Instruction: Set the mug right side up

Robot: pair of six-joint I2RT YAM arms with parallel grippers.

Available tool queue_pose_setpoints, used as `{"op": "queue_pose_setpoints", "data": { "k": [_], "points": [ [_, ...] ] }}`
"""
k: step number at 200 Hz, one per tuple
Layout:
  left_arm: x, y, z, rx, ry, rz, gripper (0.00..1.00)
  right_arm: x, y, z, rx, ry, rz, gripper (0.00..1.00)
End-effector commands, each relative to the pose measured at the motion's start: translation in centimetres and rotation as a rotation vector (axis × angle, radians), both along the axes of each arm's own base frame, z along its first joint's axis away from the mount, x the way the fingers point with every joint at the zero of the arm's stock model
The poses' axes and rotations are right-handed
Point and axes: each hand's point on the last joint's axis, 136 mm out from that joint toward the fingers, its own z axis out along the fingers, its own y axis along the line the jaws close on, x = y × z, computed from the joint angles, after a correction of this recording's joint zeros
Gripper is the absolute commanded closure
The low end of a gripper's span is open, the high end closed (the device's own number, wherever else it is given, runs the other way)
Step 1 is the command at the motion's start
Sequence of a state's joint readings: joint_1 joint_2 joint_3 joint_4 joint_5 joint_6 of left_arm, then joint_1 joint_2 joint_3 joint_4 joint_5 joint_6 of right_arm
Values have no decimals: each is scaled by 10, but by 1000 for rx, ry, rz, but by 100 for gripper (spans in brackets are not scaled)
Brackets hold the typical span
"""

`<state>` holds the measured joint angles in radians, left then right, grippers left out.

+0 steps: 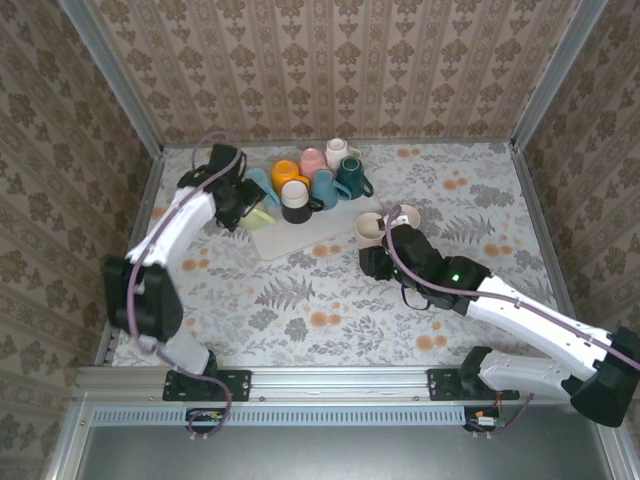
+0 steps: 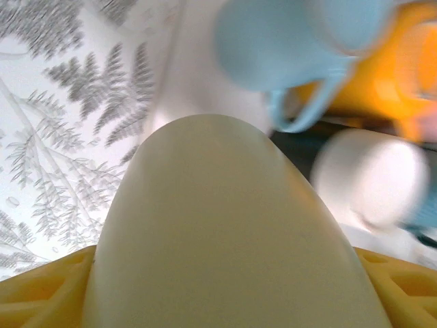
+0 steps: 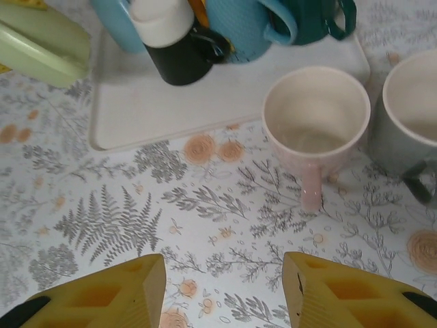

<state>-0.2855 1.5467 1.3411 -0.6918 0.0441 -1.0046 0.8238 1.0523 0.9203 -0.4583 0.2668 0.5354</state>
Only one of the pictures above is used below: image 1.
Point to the pink ceramic mug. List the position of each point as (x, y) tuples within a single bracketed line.
[(365, 227), (313, 161)]

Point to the light blue mug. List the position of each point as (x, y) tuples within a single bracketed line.
[(259, 175)]

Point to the light green mug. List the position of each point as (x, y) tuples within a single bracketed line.
[(257, 217)]

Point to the grey mug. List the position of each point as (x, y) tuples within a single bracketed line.
[(412, 215)]

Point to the orange mug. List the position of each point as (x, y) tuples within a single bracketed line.
[(285, 172)]

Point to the black mug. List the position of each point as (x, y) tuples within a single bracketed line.
[(295, 210)]

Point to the dark green mug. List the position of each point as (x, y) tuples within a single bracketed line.
[(351, 172)]

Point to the teal blue mug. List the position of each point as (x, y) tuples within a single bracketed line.
[(324, 186)]

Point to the white mug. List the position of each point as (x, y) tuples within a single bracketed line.
[(339, 149)]

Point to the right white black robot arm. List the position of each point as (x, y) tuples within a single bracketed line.
[(540, 325)]

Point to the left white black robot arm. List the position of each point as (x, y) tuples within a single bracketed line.
[(165, 235)]

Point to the white plastic tray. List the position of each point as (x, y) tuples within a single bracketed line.
[(320, 230)]

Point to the floral tablecloth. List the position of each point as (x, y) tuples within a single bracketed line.
[(325, 310)]

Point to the small connector board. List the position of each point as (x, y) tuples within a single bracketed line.
[(484, 421), (205, 417)]

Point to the grey metal sheet panel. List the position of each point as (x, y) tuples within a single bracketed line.
[(325, 455)]

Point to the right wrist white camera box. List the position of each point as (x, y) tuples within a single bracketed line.
[(396, 216)]

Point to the aluminium side rail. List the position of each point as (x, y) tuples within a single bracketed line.
[(135, 225), (545, 225)]

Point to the long aluminium base rail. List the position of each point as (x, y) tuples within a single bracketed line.
[(340, 382)]

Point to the aluminium corner post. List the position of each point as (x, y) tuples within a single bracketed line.
[(555, 75), (110, 75)]

